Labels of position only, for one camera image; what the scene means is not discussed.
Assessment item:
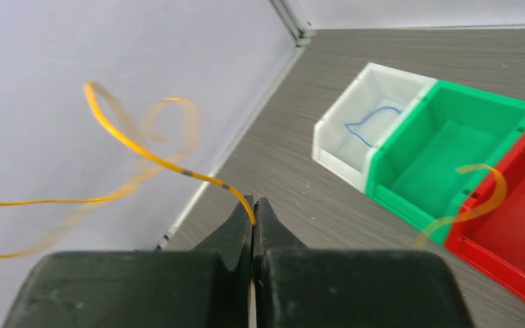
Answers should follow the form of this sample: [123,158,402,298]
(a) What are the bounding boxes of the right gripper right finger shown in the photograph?
[253,198,473,327]

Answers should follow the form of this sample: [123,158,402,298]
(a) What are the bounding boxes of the blue cable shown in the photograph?
[344,106,403,148]

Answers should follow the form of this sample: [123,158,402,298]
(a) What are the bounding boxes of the white plastic bin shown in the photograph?
[312,62,438,193]

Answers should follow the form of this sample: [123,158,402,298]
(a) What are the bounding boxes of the green plastic bin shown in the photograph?
[366,80,525,231]

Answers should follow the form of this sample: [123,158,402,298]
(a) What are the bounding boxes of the red plastic bin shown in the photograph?
[444,132,525,301]

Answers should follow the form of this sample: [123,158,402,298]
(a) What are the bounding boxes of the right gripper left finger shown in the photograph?
[4,197,253,327]

